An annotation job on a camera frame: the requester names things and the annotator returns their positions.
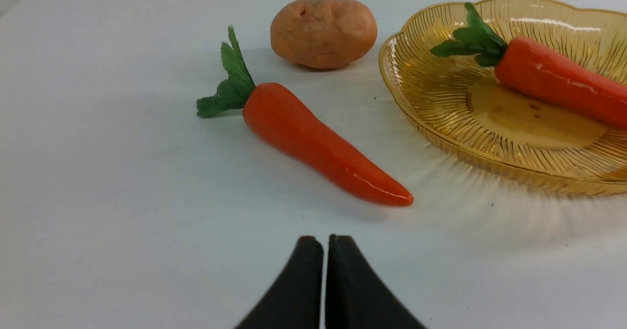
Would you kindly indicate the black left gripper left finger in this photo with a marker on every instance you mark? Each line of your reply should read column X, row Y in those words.
column 293, row 300

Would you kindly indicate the orange toy carrot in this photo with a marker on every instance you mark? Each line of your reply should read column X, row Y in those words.
column 538, row 71
column 277, row 116

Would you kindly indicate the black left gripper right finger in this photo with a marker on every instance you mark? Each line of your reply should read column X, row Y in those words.
column 355, row 296

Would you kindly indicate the brown toy potato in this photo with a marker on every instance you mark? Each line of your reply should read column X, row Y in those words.
column 323, row 34

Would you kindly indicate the amber ribbed plastic plate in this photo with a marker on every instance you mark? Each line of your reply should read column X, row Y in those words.
column 462, row 109

